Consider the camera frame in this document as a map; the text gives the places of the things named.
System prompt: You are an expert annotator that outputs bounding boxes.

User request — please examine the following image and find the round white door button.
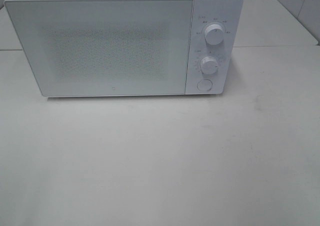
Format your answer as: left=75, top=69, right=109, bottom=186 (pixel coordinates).
left=197, top=79, right=213, bottom=92

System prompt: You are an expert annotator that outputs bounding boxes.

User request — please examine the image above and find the white microwave knob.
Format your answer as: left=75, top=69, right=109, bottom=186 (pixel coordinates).
left=200, top=56, right=219, bottom=75
left=204, top=22, right=226, bottom=46

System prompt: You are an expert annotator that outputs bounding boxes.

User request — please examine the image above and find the white microwave door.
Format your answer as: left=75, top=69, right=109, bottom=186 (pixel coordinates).
left=6, top=0, right=193, bottom=97

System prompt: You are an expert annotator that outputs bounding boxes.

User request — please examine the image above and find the white microwave oven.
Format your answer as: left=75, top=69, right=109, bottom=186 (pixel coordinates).
left=4, top=0, right=243, bottom=96

